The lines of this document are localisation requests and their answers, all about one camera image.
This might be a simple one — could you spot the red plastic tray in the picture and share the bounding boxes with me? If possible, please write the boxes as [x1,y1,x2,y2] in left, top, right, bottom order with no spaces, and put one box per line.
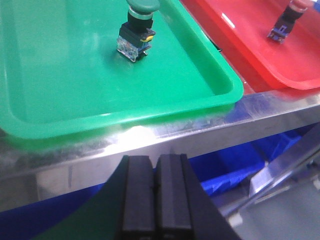
[182,0,320,90]

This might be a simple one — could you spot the green plastic tray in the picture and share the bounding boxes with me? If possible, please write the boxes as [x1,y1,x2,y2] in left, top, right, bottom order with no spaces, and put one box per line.
[0,0,244,140]

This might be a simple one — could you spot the red push button switch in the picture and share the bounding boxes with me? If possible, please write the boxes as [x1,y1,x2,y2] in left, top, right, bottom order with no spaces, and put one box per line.
[267,0,313,44]

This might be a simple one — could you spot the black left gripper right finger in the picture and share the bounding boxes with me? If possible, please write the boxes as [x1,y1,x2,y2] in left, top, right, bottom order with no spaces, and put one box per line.
[155,154,240,240]

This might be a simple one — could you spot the green push button switch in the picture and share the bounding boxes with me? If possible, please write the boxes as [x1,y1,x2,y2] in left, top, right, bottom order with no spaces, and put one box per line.
[116,0,160,63]

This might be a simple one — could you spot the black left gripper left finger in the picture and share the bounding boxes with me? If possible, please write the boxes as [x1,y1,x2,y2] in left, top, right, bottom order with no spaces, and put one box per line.
[35,155,156,240]

